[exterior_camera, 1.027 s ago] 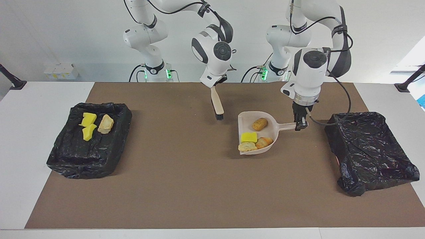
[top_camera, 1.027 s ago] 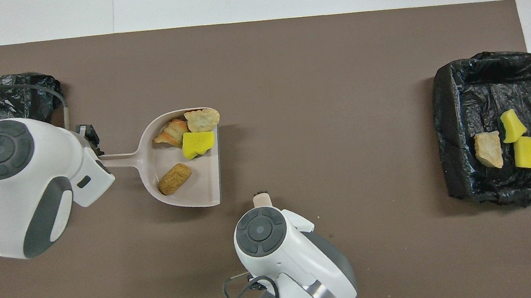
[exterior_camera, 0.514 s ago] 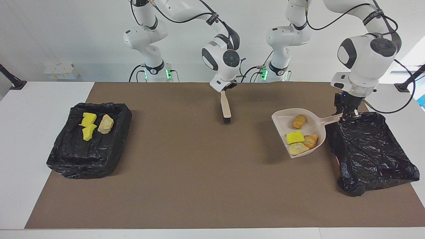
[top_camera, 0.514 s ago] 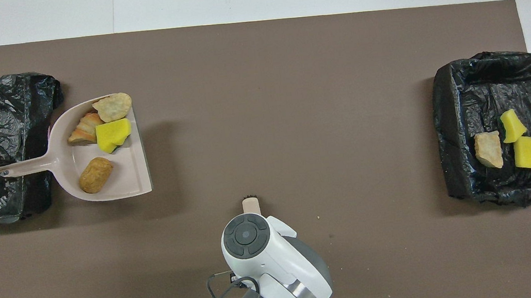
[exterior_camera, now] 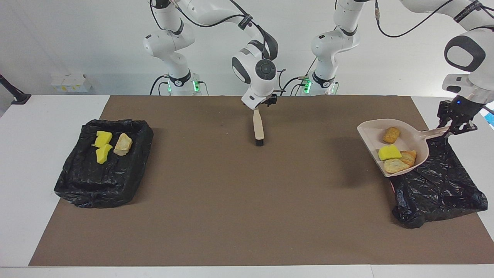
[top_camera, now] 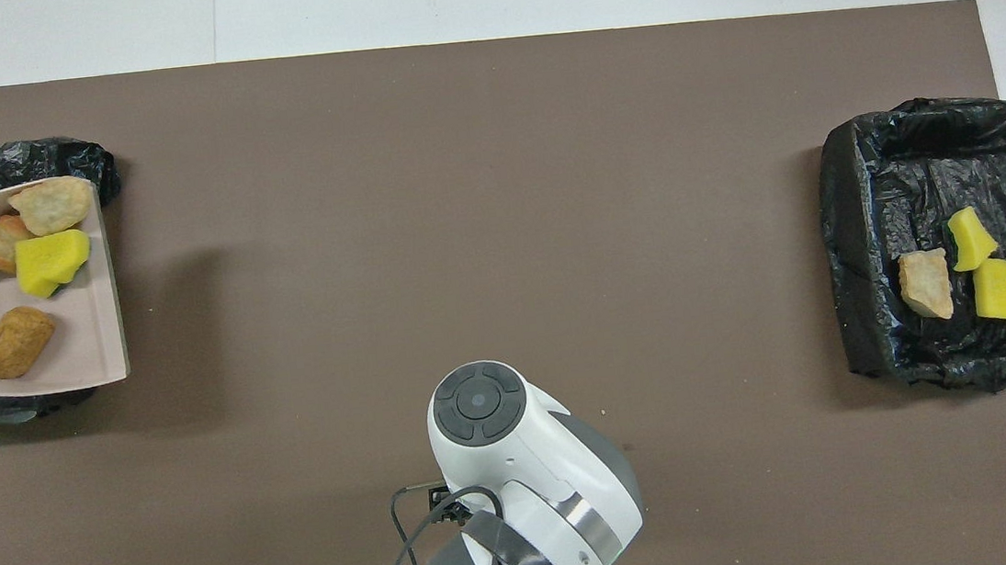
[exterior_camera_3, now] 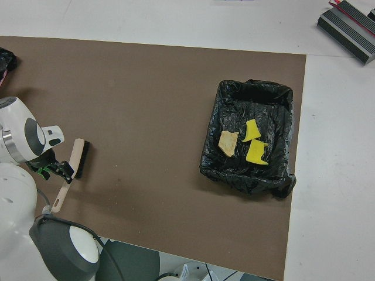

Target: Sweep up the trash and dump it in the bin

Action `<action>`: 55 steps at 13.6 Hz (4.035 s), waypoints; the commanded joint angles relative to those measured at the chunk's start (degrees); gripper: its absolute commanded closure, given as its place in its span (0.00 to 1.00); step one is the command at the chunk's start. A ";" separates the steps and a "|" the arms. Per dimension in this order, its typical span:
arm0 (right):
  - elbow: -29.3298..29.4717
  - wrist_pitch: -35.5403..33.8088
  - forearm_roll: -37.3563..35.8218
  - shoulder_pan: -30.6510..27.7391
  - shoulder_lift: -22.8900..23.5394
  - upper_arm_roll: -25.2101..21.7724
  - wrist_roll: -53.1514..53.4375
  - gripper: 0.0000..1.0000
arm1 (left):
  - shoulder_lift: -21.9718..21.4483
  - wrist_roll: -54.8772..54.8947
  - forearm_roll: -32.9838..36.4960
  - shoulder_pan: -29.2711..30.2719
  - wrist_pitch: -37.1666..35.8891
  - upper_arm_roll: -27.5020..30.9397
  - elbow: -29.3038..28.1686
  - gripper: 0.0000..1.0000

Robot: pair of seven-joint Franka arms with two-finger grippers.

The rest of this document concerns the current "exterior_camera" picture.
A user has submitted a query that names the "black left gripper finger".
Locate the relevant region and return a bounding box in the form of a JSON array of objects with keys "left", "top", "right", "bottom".
[
  {"left": 449, "top": 118, "right": 478, "bottom": 136},
  {"left": 436, "top": 101, "right": 451, "bottom": 131}
]

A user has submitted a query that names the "beige hand brush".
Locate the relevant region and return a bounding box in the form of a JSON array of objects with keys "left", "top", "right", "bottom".
[{"left": 252, "top": 108, "right": 266, "bottom": 147}]

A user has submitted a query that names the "orange striped croissant piece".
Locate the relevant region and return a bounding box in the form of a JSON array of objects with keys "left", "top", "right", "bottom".
[
  {"left": 384, "top": 159, "right": 410, "bottom": 175},
  {"left": 399, "top": 150, "right": 418, "bottom": 167}
]

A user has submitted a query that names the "brown potato piece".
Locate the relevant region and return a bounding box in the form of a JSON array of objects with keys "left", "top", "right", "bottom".
[{"left": 382, "top": 127, "right": 401, "bottom": 144}]

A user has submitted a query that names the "plain yellow sponge piece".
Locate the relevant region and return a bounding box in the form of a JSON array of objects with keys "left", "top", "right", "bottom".
[{"left": 378, "top": 145, "right": 403, "bottom": 161}]

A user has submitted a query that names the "beige plastic dustpan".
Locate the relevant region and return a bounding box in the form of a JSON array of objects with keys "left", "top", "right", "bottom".
[{"left": 357, "top": 119, "right": 451, "bottom": 178}]

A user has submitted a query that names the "pale bread chunk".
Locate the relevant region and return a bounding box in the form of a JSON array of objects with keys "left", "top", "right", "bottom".
[{"left": 113, "top": 133, "right": 133, "bottom": 156}]

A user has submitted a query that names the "notched yellow sponge piece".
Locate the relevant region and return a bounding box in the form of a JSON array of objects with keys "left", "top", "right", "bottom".
[{"left": 91, "top": 131, "right": 113, "bottom": 148}]

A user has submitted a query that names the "green and yellow sponge piece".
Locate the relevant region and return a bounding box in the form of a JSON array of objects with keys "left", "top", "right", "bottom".
[{"left": 95, "top": 144, "right": 113, "bottom": 164}]

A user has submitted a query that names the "black bag-lined bin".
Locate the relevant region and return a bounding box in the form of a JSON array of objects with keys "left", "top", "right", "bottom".
[
  {"left": 390, "top": 136, "right": 489, "bottom": 229},
  {"left": 54, "top": 119, "right": 154, "bottom": 209}
]

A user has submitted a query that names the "brown table mat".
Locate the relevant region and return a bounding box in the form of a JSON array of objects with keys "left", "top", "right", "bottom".
[{"left": 29, "top": 95, "right": 494, "bottom": 267}]

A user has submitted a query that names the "white power strip box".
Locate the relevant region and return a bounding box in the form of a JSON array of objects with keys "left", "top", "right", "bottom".
[{"left": 51, "top": 73, "right": 92, "bottom": 93}]

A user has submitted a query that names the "black stand foot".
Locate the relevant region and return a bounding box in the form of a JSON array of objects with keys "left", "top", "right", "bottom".
[{"left": 0, "top": 74, "right": 32, "bottom": 105}]

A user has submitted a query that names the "black base cable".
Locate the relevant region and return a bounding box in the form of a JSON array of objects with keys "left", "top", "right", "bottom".
[
  {"left": 149, "top": 75, "right": 171, "bottom": 96},
  {"left": 280, "top": 60, "right": 319, "bottom": 96}
]

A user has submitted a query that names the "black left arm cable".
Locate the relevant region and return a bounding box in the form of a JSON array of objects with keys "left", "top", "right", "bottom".
[{"left": 374, "top": 0, "right": 494, "bottom": 39}]

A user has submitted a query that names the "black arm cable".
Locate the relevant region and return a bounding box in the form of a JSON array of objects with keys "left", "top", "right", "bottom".
[
  {"left": 174, "top": 0, "right": 287, "bottom": 97},
  {"left": 374, "top": 0, "right": 494, "bottom": 39}
]

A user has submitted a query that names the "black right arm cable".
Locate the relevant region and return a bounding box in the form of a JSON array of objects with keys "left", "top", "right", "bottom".
[{"left": 174, "top": 0, "right": 287, "bottom": 97}]

